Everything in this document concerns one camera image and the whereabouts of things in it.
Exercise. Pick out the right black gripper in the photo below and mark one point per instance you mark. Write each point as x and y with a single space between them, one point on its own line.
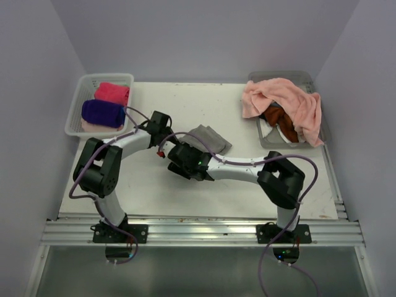
173 167

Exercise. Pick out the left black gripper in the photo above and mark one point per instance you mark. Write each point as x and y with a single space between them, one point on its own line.
167 130

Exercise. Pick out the grey towel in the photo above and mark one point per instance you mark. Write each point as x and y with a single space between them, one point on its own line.
213 140

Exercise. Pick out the light pink towel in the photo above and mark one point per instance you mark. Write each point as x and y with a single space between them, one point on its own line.
304 109

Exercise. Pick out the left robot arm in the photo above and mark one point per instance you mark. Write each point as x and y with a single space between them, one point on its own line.
97 171

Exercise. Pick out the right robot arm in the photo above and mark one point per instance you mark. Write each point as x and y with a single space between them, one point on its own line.
280 180

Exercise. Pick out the hot pink rolled towel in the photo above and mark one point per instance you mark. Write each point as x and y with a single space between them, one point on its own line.
118 94

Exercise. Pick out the purple rolled towel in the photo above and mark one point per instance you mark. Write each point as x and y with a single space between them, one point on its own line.
103 113

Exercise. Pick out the pale pink rolled towel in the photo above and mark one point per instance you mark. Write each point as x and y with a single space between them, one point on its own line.
94 128

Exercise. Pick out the white cloth in bin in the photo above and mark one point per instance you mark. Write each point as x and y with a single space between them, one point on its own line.
274 135

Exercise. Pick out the white plastic basket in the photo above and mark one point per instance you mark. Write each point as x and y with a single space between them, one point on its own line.
85 89

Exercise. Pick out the brown towel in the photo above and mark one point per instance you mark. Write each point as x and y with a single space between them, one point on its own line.
277 117

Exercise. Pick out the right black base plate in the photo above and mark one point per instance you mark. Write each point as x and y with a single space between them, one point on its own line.
268 233

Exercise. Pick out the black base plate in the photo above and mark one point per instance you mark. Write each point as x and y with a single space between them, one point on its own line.
268 233
103 233

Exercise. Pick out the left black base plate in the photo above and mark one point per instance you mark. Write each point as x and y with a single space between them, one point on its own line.
103 233

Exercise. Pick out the aluminium mounting rail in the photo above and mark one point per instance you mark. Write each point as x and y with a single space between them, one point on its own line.
200 232

